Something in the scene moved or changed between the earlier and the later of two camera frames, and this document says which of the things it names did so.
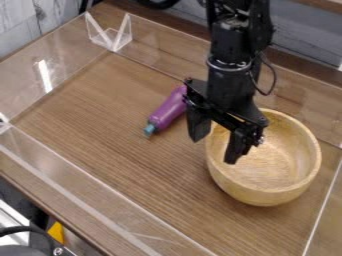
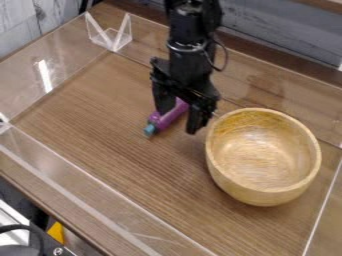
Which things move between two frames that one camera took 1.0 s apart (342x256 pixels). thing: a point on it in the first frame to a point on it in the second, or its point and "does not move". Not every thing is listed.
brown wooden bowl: [275, 169] does not move
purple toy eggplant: [170, 112] does not move
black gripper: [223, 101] to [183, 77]
